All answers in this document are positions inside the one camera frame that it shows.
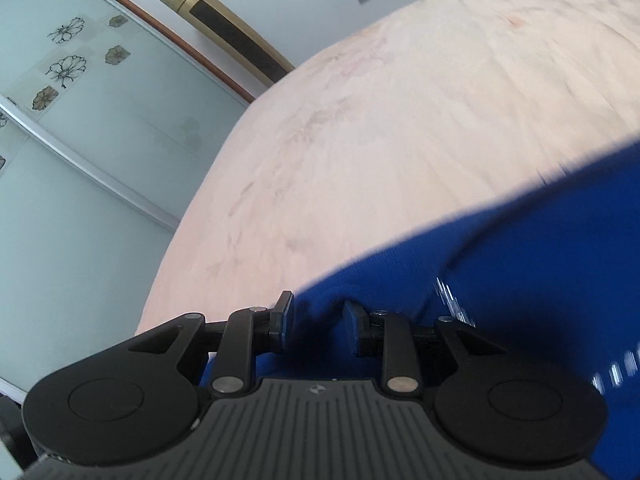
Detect pink bed blanket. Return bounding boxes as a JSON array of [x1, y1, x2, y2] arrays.
[[137, 0, 640, 336]]

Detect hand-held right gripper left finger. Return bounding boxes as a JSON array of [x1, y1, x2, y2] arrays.
[[127, 290, 296, 397]]

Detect gold and black tower appliance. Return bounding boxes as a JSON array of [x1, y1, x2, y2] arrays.
[[156, 0, 297, 86]]

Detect frosted glass sliding door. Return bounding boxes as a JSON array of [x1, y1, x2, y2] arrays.
[[0, 0, 256, 396]]

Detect blue knit garment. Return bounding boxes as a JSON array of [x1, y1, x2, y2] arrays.
[[197, 132, 640, 480]]

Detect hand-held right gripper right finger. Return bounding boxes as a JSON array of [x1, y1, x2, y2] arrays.
[[342, 300, 508, 397]]

